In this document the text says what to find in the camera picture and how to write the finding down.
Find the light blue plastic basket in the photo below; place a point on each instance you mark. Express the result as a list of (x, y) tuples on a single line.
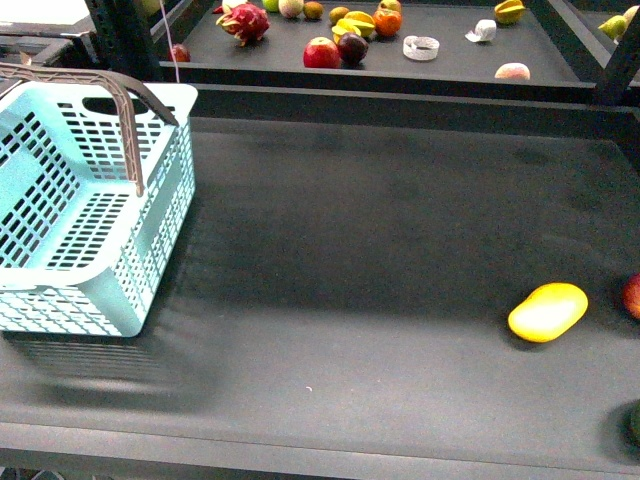
[(97, 177)]

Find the pink peach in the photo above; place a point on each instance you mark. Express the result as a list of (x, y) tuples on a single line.
[(513, 71)]

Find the yellow mango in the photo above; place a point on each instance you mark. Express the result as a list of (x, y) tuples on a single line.
[(548, 312)]

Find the pink dragon fruit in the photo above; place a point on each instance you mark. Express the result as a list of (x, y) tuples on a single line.
[(246, 22)]

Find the orange persimmon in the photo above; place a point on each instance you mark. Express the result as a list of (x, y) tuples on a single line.
[(387, 22)]

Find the white crumpled wrapper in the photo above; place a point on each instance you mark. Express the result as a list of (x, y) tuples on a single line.
[(484, 31)]

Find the red apple on table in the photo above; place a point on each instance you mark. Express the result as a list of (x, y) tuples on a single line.
[(630, 295)]

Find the green avocado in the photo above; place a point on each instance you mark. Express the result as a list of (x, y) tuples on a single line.
[(634, 425)]

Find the small dark red fruit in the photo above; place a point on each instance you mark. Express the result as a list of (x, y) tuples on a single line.
[(179, 53)]

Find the dark purple plum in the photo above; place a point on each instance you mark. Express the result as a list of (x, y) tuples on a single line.
[(352, 48)]

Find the green pear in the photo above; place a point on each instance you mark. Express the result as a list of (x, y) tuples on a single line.
[(614, 28)]

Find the green apple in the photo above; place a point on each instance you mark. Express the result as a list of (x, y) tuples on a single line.
[(271, 6)]

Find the yellow-brown round fruit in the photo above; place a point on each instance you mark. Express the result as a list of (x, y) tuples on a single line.
[(338, 13)]

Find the yellow star fruit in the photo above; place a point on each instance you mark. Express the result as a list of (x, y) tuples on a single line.
[(357, 22), (509, 12)]

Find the brown kiwi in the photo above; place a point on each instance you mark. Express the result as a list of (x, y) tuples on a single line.
[(313, 10)]

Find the red apple on shelf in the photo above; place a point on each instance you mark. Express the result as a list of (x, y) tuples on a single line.
[(321, 52)]

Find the yellow star fruit right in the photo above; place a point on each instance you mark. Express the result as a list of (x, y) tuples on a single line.
[(509, 12)]

